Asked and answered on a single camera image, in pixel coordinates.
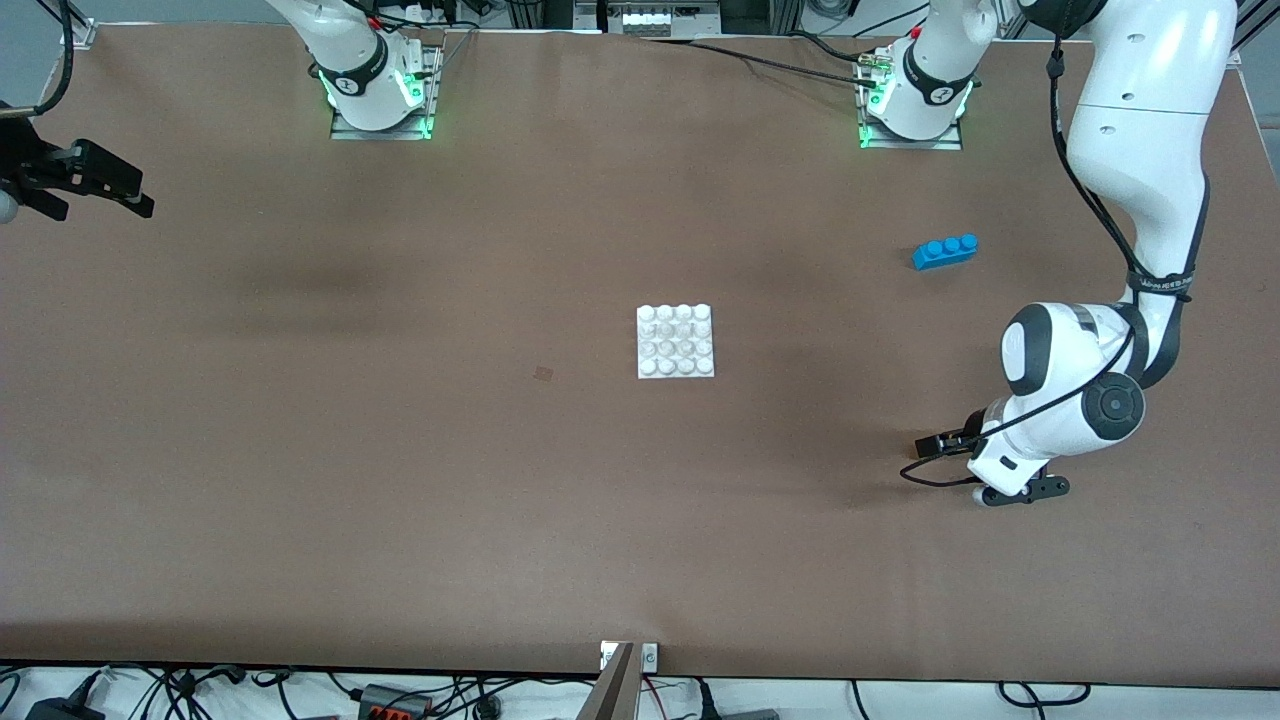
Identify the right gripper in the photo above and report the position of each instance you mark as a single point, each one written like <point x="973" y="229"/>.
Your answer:
<point x="28" y="165"/>

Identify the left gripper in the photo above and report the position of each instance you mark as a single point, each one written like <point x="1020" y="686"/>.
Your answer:
<point x="963" y="438"/>

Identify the white studded base plate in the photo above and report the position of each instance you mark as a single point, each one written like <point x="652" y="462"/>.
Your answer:
<point x="676" y="342"/>

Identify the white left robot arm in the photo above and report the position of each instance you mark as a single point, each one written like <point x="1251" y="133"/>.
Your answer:
<point x="1150" y="150"/>

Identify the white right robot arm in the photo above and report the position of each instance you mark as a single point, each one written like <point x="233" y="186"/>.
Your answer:
<point x="350" y="60"/>

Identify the blue three-stud block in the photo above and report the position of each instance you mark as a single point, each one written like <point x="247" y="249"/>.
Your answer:
<point x="943" y="254"/>

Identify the white power strip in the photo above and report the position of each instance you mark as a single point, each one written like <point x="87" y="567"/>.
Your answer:
<point x="430" y="14"/>

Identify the grey terminal device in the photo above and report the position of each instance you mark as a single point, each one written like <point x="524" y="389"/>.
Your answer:
<point x="650" y="18"/>

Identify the black power adapter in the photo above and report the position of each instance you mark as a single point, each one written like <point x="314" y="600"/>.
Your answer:
<point x="60" y="711"/>

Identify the black adapter with orange connector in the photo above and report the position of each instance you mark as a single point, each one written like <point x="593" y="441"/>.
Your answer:
<point x="395" y="703"/>

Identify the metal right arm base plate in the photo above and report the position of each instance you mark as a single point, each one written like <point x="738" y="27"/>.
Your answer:
<point x="380" y="134"/>

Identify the small metal edge bracket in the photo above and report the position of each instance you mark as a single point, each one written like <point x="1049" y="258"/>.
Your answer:
<point x="650" y="657"/>

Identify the grey camera post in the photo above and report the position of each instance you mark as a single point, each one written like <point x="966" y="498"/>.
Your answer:
<point x="615" y="695"/>

